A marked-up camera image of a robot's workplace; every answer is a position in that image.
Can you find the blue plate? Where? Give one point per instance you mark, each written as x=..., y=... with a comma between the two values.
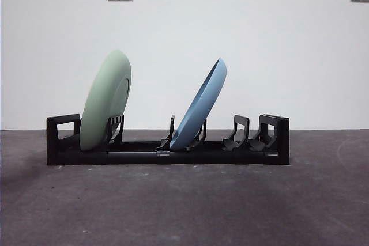
x=201, y=102

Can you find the green plate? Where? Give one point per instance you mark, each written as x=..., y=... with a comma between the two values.
x=103, y=99

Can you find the black plate rack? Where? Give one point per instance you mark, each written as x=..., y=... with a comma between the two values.
x=138, y=156

